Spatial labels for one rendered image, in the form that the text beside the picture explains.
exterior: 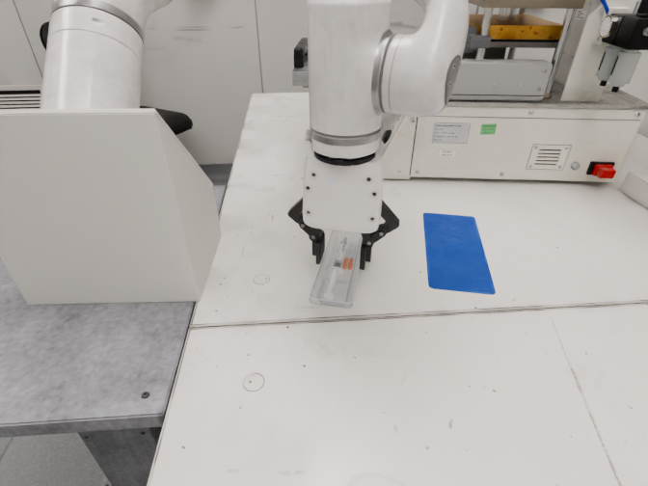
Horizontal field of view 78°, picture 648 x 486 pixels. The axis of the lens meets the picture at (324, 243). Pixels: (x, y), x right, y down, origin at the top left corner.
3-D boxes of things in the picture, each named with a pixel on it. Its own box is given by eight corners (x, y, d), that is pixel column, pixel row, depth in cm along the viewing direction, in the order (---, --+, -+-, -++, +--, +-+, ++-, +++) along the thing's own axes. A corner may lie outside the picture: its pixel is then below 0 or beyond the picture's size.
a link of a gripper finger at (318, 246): (297, 224, 54) (299, 262, 58) (320, 227, 54) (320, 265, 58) (303, 212, 57) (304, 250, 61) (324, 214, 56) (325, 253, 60)
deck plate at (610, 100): (573, 70, 107) (574, 67, 107) (651, 109, 79) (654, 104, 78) (399, 67, 110) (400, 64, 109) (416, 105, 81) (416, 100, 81)
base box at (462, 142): (551, 133, 117) (572, 70, 107) (621, 194, 86) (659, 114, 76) (366, 129, 120) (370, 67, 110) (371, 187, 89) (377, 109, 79)
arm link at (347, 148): (298, 134, 44) (299, 160, 46) (378, 140, 43) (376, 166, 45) (314, 112, 51) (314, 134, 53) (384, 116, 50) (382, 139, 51)
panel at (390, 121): (366, 130, 118) (400, 69, 108) (370, 175, 93) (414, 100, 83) (361, 127, 117) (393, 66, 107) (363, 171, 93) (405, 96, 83)
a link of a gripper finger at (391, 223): (353, 184, 51) (337, 218, 54) (409, 208, 51) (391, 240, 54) (354, 180, 51) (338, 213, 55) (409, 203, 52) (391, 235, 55)
